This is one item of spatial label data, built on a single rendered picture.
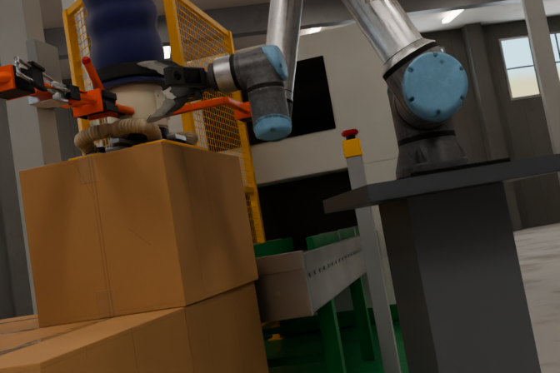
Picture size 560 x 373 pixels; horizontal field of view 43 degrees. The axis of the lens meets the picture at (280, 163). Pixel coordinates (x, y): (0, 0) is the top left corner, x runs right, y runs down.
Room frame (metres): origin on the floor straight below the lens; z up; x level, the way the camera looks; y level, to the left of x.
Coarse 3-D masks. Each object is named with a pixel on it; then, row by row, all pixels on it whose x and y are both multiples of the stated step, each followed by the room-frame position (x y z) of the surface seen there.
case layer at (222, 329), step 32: (0, 320) 2.43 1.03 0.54; (32, 320) 2.13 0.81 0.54; (96, 320) 1.73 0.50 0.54; (128, 320) 1.57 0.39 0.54; (160, 320) 1.53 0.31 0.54; (192, 320) 1.71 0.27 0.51; (224, 320) 1.93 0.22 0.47; (256, 320) 2.21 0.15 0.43; (0, 352) 1.33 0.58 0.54; (32, 352) 1.24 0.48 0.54; (64, 352) 1.16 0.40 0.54; (96, 352) 1.25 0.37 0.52; (128, 352) 1.37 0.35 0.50; (160, 352) 1.51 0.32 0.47; (192, 352) 1.68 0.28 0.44; (224, 352) 1.89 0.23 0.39; (256, 352) 2.15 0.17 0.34
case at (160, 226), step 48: (144, 144) 1.69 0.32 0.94; (48, 192) 1.75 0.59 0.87; (96, 192) 1.72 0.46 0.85; (144, 192) 1.69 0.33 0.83; (192, 192) 1.82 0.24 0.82; (240, 192) 2.21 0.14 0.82; (48, 240) 1.76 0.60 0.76; (96, 240) 1.73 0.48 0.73; (144, 240) 1.69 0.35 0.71; (192, 240) 1.78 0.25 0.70; (240, 240) 2.14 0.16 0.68; (48, 288) 1.76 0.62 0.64; (96, 288) 1.73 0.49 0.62; (144, 288) 1.70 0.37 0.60; (192, 288) 1.73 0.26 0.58
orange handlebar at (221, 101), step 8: (0, 72) 1.38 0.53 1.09; (8, 72) 1.39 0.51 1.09; (0, 80) 1.38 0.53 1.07; (8, 80) 1.39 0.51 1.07; (80, 96) 1.65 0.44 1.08; (88, 96) 1.69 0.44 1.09; (72, 104) 1.67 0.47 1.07; (80, 104) 1.68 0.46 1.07; (192, 104) 2.01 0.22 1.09; (200, 104) 2.01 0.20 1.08; (208, 104) 2.00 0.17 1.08; (216, 104) 2.00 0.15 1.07; (224, 104) 2.01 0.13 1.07; (232, 104) 2.04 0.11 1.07; (240, 104) 2.11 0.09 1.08; (128, 112) 1.91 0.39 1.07; (176, 112) 2.03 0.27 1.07; (184, 112) 2.03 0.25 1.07
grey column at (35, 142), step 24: (0, 0) 3.26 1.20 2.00; (24, 0) 3.26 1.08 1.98; (0, 24) 3.27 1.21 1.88; (24, 24) 3.24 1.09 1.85; (0, 48) 3.27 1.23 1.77; (24, 48) 3.24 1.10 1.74; (24, 120) 3.25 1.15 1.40; (48, 120) 3.33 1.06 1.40; (24, 144) 3.26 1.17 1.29; (48, 144) 3.30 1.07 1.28; (24, 168) 3.26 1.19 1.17; (24, 216) 3.27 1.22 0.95; (24, 240) 3.27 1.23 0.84
